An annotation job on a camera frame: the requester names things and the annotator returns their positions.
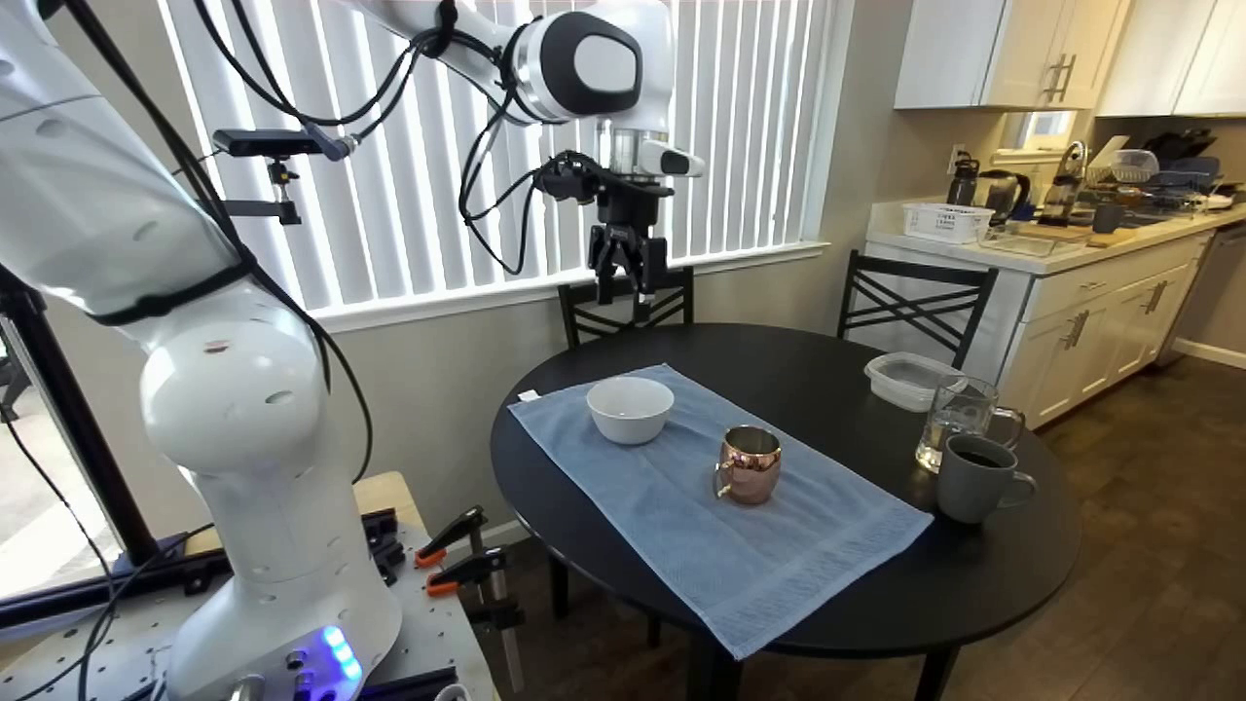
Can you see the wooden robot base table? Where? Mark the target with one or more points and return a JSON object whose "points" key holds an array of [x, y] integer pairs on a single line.
{"points": [[138, 649]]}

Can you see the clear plastic food container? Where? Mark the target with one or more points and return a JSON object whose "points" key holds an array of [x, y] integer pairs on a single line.
{"points": [[910, 379]]}

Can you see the white vertical window blinds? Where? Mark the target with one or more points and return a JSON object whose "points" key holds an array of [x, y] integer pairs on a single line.
{"points": [[753, 98]]}

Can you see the black camera on stand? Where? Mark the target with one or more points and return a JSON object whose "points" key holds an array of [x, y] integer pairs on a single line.
{"points": [[279, 145]]}

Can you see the white ceramic bowl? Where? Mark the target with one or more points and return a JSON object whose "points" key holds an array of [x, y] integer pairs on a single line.
{"points": [[628, 409]]}

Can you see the copper mug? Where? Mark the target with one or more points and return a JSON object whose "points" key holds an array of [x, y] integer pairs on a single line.
{"points": [[749, 464]]}

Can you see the clear glass pitcher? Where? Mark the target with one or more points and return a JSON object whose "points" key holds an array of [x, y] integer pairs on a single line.
{"points": [[963, 409]]}

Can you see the grey coffee mug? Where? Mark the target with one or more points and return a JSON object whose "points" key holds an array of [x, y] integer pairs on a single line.
{"points": [[979, 477]]}

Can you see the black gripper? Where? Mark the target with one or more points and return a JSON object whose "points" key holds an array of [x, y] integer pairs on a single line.
{"points": [[623, 237]]}

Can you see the round black table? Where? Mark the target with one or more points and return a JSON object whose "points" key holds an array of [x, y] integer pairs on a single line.
{"points": [[948, 589]]}

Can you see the white upper cabinets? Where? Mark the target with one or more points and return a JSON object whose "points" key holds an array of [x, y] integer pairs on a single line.
{"points": [[1105, 57]]}

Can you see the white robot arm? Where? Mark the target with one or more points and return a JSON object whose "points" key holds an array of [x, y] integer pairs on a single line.
{"points": [[231, 381]]}

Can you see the orange black clamp upper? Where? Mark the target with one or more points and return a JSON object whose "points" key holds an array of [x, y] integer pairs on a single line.
{"points": [[469, 528]]}

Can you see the blue cloth towel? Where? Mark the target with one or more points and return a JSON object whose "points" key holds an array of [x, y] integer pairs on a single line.
{"points": [[749, 575]]}

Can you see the orange black clamp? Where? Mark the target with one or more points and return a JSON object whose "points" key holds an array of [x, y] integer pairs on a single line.
{"points": [[469, 568], [469, 528]]}

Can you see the white kitchen counter cabinet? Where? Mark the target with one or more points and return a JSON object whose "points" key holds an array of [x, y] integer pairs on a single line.
{"points": [[1072, 311]]}

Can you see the black chair near window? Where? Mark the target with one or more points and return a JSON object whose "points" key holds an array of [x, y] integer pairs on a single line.
{"points": [[614, 309]]}

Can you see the orange black clamp lower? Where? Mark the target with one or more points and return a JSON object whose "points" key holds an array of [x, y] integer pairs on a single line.
{"points": [[469, 568]]}

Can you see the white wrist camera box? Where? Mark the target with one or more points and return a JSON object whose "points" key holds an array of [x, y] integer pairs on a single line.
{"points": [[673, 162]]}

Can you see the black chair near counter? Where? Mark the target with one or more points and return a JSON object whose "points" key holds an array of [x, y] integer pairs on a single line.
{"points": [[945, 303]]}

